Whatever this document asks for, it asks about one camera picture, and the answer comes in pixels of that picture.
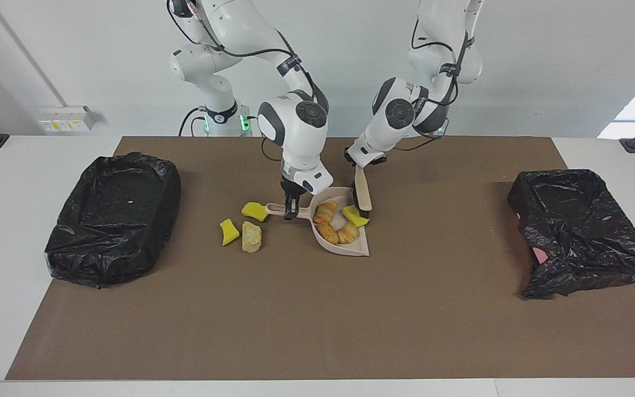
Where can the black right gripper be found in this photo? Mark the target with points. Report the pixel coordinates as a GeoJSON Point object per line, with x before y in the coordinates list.
{"type": "Point", "coordinates": [292, 192]}

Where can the pale rock-like bread chunk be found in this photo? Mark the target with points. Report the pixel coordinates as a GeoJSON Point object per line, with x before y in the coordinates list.
{"type": "Point", "coordinates": [251, 238]}

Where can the beige hand brush black bristles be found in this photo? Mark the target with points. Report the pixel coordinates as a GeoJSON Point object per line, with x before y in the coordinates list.
{"type": "Point", "coordinates": [362, 190]}

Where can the small yellow sponge piece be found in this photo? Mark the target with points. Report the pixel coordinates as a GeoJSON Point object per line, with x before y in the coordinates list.
{"type": "Point", "coordinates": [229, 234]}

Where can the yellow sponge with green back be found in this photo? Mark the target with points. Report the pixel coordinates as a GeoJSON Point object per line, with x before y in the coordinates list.
{"type": "Point", "coordinates": [353, 216]}

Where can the white wall conduit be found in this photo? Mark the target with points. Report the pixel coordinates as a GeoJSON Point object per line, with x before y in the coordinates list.
{"type": "Point", "coordinates": [27, 52]}

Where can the white wall outlet box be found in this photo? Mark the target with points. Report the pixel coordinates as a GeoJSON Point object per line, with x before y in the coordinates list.
{"type": "Point", "coordinates": [64, 122]}

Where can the brown table mat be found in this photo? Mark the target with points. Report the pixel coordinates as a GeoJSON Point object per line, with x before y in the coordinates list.
{"type": "Point", "coordinates": [317, 320]}

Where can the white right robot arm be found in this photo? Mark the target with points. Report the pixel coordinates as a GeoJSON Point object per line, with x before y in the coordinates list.
{"type": "Point", "coordinates": [295, 132]}

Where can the black trash bag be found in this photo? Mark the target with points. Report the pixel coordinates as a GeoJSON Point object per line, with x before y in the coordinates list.
{"type": "Point", "coordinates": [582, 237]}

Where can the beige plastic dustpan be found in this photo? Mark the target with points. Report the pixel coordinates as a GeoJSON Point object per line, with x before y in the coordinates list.
{"type": "Point", "coordinates": [345, 250]}

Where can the right black trash bag bin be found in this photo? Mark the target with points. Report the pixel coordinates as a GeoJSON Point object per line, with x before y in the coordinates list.
{"type": "Point", "coordinates": [108, 231]}

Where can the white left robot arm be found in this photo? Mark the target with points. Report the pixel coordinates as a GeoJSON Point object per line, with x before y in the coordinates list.
{"type": "Point", "coordinates": [394, 116]}

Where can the wide yellow sponge piece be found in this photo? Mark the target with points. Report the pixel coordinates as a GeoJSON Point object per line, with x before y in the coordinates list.
{"type": "Point", "coordinates": [254, 211]}

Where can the orange striped bread roll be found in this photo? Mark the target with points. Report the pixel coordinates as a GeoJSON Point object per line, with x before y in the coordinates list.
{"type": "Point", "coordinates": [327, 212]}

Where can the pink plastic bin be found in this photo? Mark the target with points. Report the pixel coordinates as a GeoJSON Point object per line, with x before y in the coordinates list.
{"type": "Point", "coordinates": [539, 255]}

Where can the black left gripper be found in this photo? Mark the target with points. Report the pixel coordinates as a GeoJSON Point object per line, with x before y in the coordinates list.
{"type": "Point", "coordinates": [349, 155]}

